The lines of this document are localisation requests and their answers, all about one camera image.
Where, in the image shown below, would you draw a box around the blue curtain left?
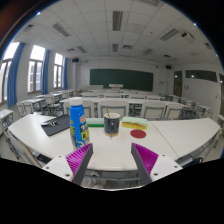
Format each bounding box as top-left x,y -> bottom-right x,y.
7,43 -> 25,107

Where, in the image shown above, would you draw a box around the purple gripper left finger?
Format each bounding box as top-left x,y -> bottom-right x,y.
66,143 -> 93,185

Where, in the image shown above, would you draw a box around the keys on mat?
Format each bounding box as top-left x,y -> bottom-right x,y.
41,120 -> 58,127

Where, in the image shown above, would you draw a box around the green box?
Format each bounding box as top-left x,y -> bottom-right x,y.
86,118 -> 104,127

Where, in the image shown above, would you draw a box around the white chair centre right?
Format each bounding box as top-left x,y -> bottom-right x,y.
140,101 -> 166,120

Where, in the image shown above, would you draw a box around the blue bottle white cap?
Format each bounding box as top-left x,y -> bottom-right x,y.
70,97 -> 90,150

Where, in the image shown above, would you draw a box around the white chair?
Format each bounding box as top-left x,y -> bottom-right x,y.
98,100 -> 129,118
140,101 -> 166,120

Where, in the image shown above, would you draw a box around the black mat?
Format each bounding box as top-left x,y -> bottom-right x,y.
41,115 -> 70,136

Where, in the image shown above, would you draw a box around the dark mug with spoon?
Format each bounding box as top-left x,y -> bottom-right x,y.
104,110 -> 120,137

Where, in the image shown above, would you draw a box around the green chalkboard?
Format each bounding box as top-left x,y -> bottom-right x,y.
90,69 -> 153,91

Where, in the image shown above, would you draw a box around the red round coaster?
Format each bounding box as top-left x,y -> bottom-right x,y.
130,129 -> 146,139

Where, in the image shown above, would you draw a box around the white chair centre left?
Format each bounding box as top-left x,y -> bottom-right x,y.
98,100 -> 129,118

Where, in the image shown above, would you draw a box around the blue curtain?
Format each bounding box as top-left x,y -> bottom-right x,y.
42,49 -> 50,95
7,43 -> 25,107

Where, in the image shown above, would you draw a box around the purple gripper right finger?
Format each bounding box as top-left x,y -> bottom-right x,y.
131,143 -> 159,185

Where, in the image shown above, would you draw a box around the blue curtain middle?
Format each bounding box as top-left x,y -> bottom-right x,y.
42,49 -> 50,95

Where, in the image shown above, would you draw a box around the yellow green sponge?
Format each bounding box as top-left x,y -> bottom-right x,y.
121,116 -> 148,130

